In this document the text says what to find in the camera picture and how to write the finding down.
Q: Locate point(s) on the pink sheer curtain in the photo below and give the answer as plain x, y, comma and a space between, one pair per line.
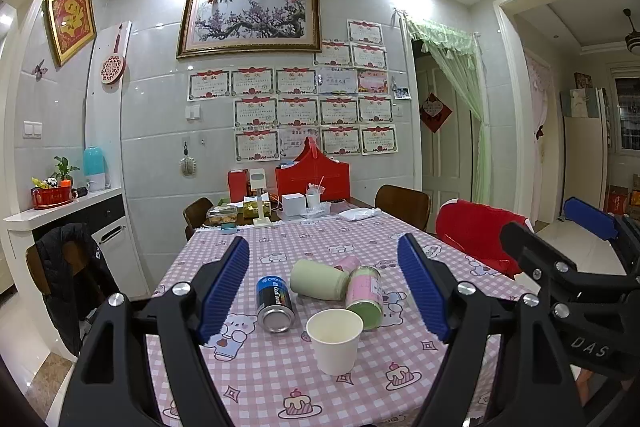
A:
539, 107

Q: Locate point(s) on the green lace curtain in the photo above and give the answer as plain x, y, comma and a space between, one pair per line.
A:
480, 117

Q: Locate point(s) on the white refrigerator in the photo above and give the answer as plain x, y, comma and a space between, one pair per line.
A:
582, 167

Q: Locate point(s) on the white square box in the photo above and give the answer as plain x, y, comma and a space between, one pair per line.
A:
293, 206

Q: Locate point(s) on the small hanging wall brush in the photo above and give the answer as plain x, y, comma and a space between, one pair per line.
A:
187, 166

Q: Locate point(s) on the framed blossom painting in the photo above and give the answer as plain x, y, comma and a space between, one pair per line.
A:
250, 22

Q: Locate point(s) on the red fruit basket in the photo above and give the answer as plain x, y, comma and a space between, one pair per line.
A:
50, 198

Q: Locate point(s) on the brown wooden chair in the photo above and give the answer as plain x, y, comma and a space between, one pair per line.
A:
197, 214
402, 204

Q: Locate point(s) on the blue drink can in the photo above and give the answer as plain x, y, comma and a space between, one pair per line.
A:
274, 302

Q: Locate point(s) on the group of wall certificates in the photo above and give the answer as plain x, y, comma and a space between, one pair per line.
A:
295, 112

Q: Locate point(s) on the pale green cup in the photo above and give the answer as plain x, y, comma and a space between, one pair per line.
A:
317, 281

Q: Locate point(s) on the clear plastic cup with straw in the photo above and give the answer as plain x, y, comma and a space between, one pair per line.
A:
314, 197

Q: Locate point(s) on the black jacket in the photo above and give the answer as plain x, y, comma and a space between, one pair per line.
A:
70, 277

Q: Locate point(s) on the white double light switch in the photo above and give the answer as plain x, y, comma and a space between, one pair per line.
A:
32, 130

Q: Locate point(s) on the white side cabinet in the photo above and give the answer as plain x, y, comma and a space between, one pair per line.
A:
65, 222

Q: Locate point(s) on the butterfly wall decal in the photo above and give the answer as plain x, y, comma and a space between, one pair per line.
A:
40, 69

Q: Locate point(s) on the red jacket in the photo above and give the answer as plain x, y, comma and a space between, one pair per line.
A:
475, 232

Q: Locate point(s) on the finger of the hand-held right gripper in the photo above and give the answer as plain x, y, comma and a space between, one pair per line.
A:
535, 252
590, 214

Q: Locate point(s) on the red box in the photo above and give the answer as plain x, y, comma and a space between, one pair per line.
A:
237, 187

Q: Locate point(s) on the pink checked tablecloth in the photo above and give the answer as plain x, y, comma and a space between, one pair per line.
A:
280, 377

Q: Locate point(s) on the framed red gold picture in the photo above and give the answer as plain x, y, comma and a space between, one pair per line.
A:
70, 19

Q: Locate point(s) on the red diamond door decoration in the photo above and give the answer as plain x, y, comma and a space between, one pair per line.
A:
435, 113

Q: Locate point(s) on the clear food container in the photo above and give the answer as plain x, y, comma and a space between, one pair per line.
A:
222, 214

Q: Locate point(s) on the blue and white humidifier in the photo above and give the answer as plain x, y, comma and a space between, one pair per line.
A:
96, 167

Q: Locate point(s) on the ceiling fan lamp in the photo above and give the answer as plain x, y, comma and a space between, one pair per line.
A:
632, 37

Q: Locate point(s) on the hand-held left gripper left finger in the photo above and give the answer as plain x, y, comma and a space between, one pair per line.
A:
225, 292

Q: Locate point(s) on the white paper cup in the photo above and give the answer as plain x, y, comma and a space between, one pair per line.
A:
334, 347

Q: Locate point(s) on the pink and green can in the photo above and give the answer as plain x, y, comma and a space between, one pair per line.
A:
365, 299

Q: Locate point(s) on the white plastic bag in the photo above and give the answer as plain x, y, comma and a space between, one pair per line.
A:
360, 213

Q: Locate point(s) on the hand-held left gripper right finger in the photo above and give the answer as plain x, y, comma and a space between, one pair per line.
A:
422, 292

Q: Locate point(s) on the pink cup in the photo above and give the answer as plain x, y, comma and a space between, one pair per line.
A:
349, 263

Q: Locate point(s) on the small wall photo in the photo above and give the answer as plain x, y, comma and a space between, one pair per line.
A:
401, 93

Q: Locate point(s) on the white wall switch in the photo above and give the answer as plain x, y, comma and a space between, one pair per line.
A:
193, 112

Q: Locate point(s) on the round pink hanging ornament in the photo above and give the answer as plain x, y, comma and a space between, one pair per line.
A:
113, 67

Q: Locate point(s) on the small potted plant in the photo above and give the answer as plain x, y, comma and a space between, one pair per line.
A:
64, 169

